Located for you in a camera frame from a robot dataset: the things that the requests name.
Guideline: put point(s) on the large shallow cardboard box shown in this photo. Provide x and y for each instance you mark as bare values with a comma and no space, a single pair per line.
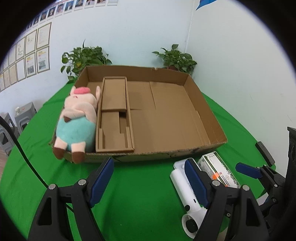
170,117

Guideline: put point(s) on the white folding phone stand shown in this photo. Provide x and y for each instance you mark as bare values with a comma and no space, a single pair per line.
181,164

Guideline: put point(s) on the right potted green plant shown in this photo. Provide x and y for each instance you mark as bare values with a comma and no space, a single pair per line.
176,60

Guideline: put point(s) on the framed certificates on wall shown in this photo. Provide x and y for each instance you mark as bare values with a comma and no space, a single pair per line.
29,56

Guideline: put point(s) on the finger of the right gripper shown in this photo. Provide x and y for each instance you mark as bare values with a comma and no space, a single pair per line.
265,153
249,171

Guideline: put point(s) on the pink pig plush toy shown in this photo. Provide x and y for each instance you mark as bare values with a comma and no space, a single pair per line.
75,130

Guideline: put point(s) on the left potted green plant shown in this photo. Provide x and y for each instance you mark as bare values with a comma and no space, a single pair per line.
74,62

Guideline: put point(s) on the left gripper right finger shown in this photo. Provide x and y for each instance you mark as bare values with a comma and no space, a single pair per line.
246,219

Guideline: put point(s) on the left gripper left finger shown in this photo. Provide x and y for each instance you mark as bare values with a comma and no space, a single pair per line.
51,221

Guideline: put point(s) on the green white medicine box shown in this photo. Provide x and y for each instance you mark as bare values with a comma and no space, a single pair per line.
216,169

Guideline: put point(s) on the white handheld fan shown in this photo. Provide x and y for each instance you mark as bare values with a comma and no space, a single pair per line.
194,215

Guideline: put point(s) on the potted green plant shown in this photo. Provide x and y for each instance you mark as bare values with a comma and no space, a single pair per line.
74,62
176,60

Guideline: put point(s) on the paper cup on stool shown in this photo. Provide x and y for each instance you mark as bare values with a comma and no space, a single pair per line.
17,110

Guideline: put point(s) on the grey plastic stool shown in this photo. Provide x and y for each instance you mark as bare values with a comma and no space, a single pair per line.
27,113
6,140

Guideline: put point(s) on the long brown cardboard box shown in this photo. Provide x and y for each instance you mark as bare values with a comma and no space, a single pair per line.
114,132

